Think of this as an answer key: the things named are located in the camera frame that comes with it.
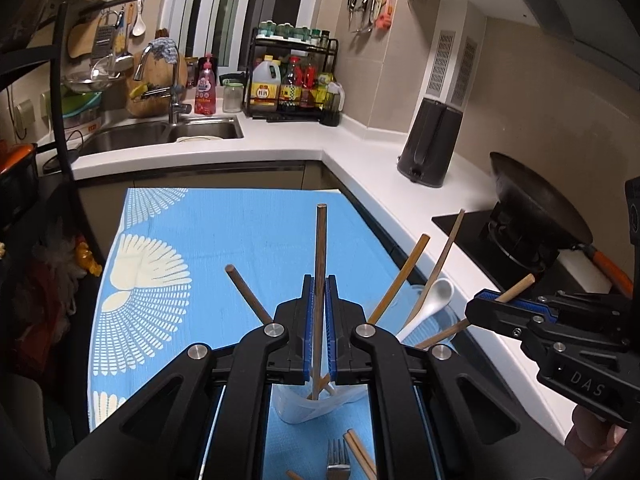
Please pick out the pink dish soap bottle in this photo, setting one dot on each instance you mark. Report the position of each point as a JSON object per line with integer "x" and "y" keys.
{"x": 205, "y": 87}

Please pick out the white plate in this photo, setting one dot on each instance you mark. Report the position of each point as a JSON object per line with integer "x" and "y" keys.
{"x": 199, "y": 138}

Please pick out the person's right hand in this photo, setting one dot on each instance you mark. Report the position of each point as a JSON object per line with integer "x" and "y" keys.
{"x": 595, "y": 437}

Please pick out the chrome kitchen faucet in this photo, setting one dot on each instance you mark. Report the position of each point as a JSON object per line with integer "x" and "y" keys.
{"x": 172, "y": 90}

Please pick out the glass jar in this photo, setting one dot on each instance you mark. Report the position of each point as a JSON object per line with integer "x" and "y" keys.
{"x": 232, "y": 97}

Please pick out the wall power outlet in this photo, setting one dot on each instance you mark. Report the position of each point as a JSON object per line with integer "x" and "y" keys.
{"x": 23, "y": 114}

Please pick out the white wall vent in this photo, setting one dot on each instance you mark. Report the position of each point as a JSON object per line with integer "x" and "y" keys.
{"x": 450, "y": 67}

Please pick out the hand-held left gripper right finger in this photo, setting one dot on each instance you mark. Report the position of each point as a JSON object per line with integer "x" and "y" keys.
{"x": 330, "y": 325}

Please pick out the clear plastic utensil holder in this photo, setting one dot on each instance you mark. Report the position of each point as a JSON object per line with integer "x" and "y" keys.
{"x": 295, "y": 407}

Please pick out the dark brown chopstick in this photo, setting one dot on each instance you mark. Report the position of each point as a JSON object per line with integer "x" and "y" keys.
{"x": 320, "y": 240}

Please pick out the light bamboo chopstick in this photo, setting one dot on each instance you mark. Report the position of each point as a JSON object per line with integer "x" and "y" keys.
{"x": 400, "y": 277}
{"x": 450, "y": 250}
{"x": 247, "y": 292}
{"x": 294, "y": 475}
{"x": 364, "y": 452}
{"x": 352, "y": 452}
{"x": 520, "y": 284}

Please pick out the blue shell-print table mat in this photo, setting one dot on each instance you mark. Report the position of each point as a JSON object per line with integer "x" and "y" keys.
{"x": 210, "y": 240}

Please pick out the yellow cooking oil bottle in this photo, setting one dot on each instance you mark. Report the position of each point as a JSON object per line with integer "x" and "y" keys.
{"x": 264, "y": 87}

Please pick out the dark soy sauce bottle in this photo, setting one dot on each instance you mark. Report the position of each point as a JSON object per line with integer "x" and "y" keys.
{"x": 288, "y": 87}

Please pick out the blue cloth on faucet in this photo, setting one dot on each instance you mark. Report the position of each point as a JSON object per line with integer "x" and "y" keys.
{"x": 166, "y": 50}

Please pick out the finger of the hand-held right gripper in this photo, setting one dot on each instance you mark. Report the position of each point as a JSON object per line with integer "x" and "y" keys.
{"x": 575, "y": 302}
{"x": 495, "y": 315}

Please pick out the white hanging ladle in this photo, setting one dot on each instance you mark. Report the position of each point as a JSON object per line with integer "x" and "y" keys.
{"x": 138, "y": 22}

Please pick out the grey range hood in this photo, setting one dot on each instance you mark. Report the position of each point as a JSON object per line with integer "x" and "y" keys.
{"x": 575, "y": 5}

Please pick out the metal grater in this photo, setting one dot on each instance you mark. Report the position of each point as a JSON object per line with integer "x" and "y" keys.
{"x": 102, "y": 42}

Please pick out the orange cooking pot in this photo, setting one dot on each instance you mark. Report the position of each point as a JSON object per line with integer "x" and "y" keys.
{"x": 17, "y": 180}

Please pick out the hanging kitchen tools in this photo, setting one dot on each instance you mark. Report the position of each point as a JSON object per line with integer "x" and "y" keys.
{"x": 372, "y": 2}

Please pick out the wooden cutting board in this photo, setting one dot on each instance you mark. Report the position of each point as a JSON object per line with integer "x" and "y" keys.
{"x": 80, "y": 40}

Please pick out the white ceramic spoon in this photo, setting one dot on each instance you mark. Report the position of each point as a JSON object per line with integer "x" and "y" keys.
{"x": 435, "y": 296}

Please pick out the metal fork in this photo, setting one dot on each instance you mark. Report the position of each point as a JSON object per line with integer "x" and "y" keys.
{"x": 339, "y": 462}

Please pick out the black spice rack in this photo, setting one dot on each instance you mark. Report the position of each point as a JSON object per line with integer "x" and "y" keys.
{"x": 295, "y": 80}

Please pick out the black dish rack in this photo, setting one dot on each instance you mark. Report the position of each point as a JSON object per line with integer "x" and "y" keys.
{"x": 60, "y": 85}

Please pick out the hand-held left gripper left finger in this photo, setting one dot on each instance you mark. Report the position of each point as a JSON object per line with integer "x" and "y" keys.
{"x": 309, "y": 325}

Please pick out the stainless steel sink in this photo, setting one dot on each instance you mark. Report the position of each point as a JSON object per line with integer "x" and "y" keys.
{"x": 160, "y": 132}

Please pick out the black gas stove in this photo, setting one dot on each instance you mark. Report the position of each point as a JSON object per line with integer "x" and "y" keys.
{"x": 475, "y": 237}

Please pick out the yellow plush toy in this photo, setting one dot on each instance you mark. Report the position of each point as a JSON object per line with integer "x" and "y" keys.
{"x": 89, "y": 259}

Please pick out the black electric kettle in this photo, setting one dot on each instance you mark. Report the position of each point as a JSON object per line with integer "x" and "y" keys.
{"x": 430, "y": 145}

